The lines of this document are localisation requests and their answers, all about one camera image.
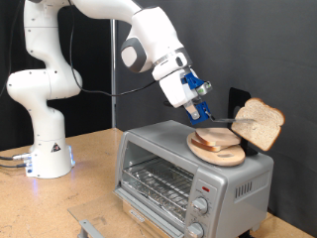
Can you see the round wooden plate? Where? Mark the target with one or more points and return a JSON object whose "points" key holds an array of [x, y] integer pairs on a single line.
{"points": [[218, 158]]}

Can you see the red oven indicator light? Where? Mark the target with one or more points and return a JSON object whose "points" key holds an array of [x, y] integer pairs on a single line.
{"points": [[205, 189]]}

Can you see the vertical metal pole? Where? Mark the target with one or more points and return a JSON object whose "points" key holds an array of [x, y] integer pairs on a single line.
{"points": [[113, 66]]}

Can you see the bread slice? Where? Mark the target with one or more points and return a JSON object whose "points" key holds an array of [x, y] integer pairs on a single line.
{"points": [[261, 129], [201, 145]]}

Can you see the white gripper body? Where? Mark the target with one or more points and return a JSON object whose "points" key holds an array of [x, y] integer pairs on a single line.
{"points": [[176, 92]]}

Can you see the dark grey backdrop curtain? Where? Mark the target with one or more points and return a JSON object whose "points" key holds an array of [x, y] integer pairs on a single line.
{"points": [[247, 39]]}

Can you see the silver toaster oven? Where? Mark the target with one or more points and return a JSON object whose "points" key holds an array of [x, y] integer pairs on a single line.
{"points": [[231, 185]]}

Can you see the silver oven knob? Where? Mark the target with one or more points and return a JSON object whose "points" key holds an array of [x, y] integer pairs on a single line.
{"points": [[199, 206], [194, 230]]}

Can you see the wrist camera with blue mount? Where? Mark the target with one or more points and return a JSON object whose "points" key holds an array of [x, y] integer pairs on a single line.
{"points": [[193, 82]]}

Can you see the slotted spatula with blue block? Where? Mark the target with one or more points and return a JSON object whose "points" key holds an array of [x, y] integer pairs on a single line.
{"points": [[202, 114]]}

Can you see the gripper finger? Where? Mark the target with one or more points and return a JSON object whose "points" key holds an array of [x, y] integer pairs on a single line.
{"points": [[193, 110]]}

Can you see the black backdrop curtain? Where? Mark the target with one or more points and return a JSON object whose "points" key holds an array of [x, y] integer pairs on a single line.
{"points": [[13, 129]]}

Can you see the black metal bookend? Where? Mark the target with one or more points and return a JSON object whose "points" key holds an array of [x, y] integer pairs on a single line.
{"points": [[237, 97]]}

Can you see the wooden toy toast slice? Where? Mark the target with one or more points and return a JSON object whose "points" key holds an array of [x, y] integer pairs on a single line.
{"points": [[218, 135]]}

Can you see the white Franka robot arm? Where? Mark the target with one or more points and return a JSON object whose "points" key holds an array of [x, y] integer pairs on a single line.
{"points": [[43, 89]]}

